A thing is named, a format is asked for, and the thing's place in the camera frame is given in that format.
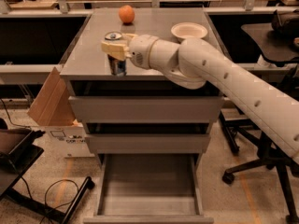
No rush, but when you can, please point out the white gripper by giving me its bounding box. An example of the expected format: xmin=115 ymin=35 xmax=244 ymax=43
xmin=101 ymin=33 xmax=158 ymax=69

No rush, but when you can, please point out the redbull can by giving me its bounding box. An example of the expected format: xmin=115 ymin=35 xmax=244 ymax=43
xmin=105 ymin=32 xmax=126 ymax=77

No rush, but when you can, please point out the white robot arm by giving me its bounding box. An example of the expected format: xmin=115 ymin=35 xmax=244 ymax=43
xmin=101 ymin=34 xmax=299 ymax=162

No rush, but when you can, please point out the grey top drawer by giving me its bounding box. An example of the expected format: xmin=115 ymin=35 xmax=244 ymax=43
xmin=69 ymin=96 xmax=223 ymax=123

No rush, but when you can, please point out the grey drawer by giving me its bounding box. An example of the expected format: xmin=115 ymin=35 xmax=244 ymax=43
xmin=69 ymin=96 xmax=223 ymax=123
xmin=85 ymin=134 xmax=210 ymax=154
xmin=83 ymin=154 xmax=214 ymax=224

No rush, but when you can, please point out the grey drawer cabinet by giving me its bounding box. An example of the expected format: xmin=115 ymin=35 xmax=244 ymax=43
xmin=61 ymin=8 xmax=222 ymax=162

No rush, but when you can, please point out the grey middle drawer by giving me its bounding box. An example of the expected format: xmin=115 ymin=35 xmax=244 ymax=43
xmin=85 ymin=134 xmax=210 ymax=154

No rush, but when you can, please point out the grey bottom drawer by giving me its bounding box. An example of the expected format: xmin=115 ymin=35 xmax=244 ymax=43
xmin=83 ymin=154 xmax=214 ymax=224

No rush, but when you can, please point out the orange fruit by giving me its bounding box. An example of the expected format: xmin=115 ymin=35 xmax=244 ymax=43
xmin=119 ymin=5 xmax=135 ymax=24

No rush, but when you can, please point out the white paper bowl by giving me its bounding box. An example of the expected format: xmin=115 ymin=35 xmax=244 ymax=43
xmin=171 ymin=22 xmax=207 ymax=42

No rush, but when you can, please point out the brown cardboard flap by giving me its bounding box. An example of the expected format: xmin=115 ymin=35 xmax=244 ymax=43
xmin=28 ymin=68 xmax=75 ymax=126

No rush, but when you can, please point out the white cardboard box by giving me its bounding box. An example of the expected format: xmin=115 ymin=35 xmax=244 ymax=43
xmin=44 ymin=120 xmax=93 ymax=158

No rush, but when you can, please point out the black stand on left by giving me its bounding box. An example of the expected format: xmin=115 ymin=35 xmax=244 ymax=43
xmin=0 ymin=119 xmax=94 ymax=224

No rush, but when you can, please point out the black side table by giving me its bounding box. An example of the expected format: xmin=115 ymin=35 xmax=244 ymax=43
xmin=241 ymin=9 xmax=299 ymax=66

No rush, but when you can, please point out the black office chair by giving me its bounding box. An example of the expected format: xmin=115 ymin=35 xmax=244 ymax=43
xmin=219 ymin=113 xmax=299 ymax=224

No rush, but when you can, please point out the black floor cable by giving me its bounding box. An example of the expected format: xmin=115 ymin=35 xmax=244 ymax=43
xmin=38 ymin=179 xmax=80 ymax=224

